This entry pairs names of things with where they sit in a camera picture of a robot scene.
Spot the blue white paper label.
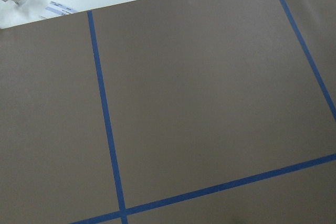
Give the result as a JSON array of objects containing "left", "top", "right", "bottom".
[{"left": 39, "top": 1, "right": 78, "bottom": 19}]

